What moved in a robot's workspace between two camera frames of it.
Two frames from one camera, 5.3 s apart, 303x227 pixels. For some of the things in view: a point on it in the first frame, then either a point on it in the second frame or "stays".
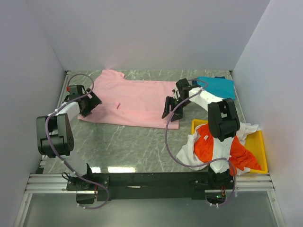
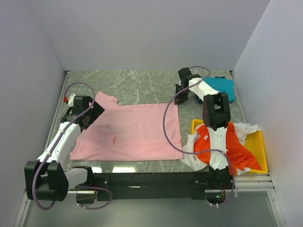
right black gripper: x=170 y=101 -> x=181 y=100
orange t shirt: x=241 y=158 stays
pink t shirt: x=135 y=103 -> x=130 y=132
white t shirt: x=187 y=153 stays
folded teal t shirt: x=221 y=87 stays
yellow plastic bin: x=253 y=144 stays
